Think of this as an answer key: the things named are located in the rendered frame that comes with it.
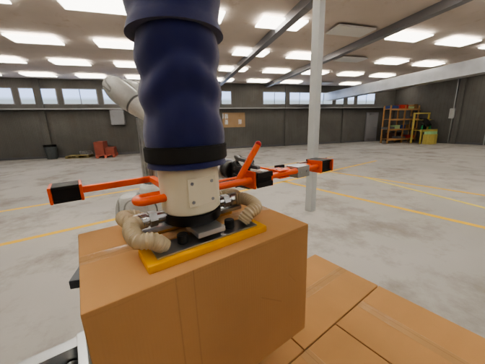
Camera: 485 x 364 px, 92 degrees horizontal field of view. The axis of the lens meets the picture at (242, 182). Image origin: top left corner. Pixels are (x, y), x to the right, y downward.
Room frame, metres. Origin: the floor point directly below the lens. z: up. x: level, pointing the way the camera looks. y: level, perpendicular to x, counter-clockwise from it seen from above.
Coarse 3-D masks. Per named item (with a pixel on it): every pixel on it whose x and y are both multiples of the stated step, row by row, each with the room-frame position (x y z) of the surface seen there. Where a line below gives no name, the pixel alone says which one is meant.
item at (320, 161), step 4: (308, 160) 1.00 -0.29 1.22; (312, 160) 0.99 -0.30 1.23; (316, 160) 0.97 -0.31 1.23; (320, 160) 0.97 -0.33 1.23; (324, 160) 0.97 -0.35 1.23; (328, 160) 0.99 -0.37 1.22; (332, 160) 0.99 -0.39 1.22; (312, 164) 0.99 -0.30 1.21; (320, 164) 0.95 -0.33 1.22; (324, 164) 0.98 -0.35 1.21; (328, 164) 1.00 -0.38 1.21; (332, 164) 0.99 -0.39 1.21; (320, 168) 0.95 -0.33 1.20; (324, 168) 0.98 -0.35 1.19; (328, 168) 1.00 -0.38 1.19; (332, 168) 0.99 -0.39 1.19; (316, 172) 0.97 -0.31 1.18; (320, 172) 0.95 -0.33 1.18
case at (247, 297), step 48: (96, 240) 0.62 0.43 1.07; (240, 240) 0.59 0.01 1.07; (288, 240) 0.63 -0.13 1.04; (96, 288) 0.41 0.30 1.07; (144, 288) 0.40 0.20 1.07; (192, 288) 0.46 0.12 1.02; (240, 288) 0.53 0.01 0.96; (288, 288) 0.63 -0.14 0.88; (96, 336) 0.35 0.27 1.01; (144, 336) 0.39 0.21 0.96; (192, 336) 0.45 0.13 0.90; (240, 336) 0.53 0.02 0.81; (288, 336) 0.64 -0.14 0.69
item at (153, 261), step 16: (224, 224) 0.62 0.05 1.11; (240, 224) 0.65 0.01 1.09; (256, 224) 0.64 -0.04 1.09; (176, 240) 0.56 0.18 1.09; (192, 240) 0.55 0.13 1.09; (208, 240) 0.55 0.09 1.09; (224, 240) 0.56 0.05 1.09; (144, 256) 0.49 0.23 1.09; (160, 256) 0.48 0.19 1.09; (176, 256) 0.49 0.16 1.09; (192, 256) 0.51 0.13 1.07
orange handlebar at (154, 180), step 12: (276, 168) 0.86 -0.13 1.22; (288, 168) 0.91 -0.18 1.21; (312, 168) 0.93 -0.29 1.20; (120, 180) 0.79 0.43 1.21; (132, 180) 0.80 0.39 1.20; (144, 180) 0.83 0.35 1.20; (156, 180) 0.77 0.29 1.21; (228, 180) 0.75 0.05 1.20; (240, 180) 0.73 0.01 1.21; (252, 180) 0.76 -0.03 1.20; (84, 192) 0.72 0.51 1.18; (156, 192) 0.62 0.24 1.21; (144, 204) 0.56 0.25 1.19
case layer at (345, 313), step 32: (320, 288) 1.05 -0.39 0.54; (352, 288) 1.04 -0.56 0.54; (384, 288) 1.04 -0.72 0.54; (320, 320) 0.85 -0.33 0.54; (352, 320) 0.84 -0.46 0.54; (384, 320) 0.84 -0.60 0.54; (416, 320) 0.83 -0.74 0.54; (448, 320) 0.83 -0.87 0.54; (288, 352) 0.70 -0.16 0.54; (320, 352) 0.70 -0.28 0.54; (352, 352) 0.70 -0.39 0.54; (384, 352) 0.69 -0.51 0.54; (416, 352) 0.69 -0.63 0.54; (448, 352) 0.69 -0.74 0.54; (480, 352) 0.68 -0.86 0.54
